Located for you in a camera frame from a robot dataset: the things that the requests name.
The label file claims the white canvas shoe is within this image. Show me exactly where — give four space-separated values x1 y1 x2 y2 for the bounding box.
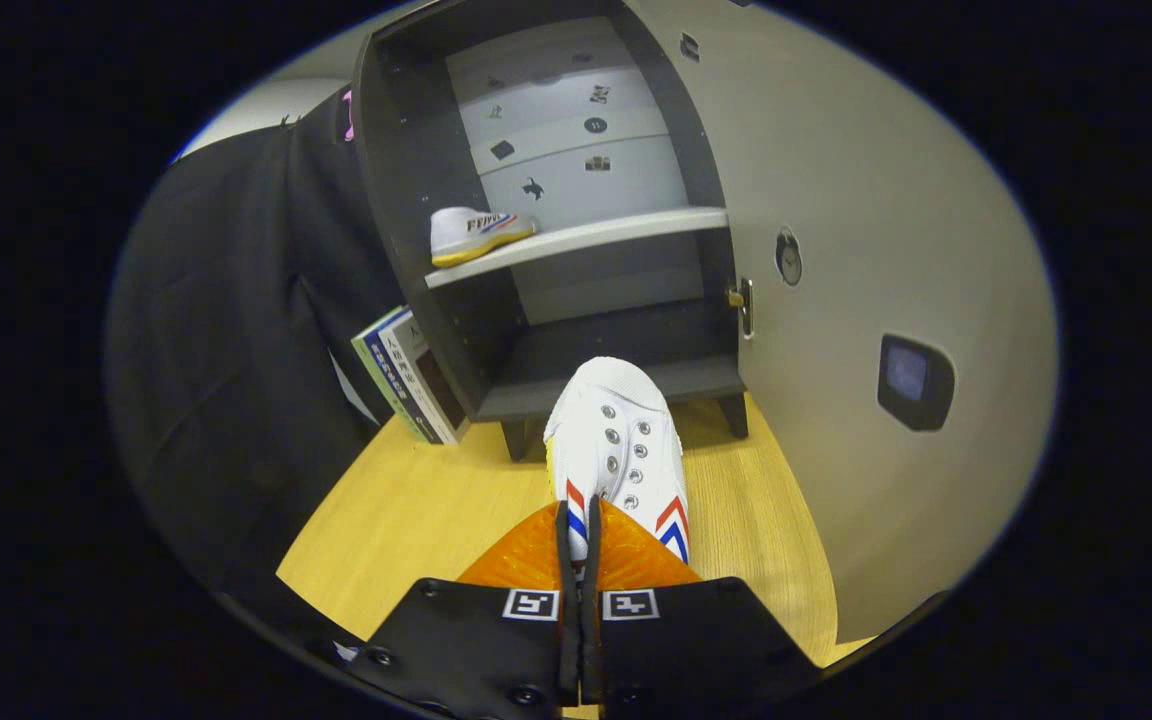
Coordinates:
430 206 539 269
543 357 692 583

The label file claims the grey shoe cabinet door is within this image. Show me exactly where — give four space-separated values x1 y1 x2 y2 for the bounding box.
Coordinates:
626 0 1059 644

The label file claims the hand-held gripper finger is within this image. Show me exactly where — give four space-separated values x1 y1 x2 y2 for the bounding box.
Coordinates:
581 495 822 720
351 500 578 720

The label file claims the black backdrop cloth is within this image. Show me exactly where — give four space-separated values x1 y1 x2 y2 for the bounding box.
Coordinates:
106 90 407 661

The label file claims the dark grey shoe cabinet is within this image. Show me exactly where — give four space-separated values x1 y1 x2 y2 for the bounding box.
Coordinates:
351 0 749 461

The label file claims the blue white book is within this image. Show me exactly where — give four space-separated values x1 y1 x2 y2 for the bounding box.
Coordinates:
364 305 470 446

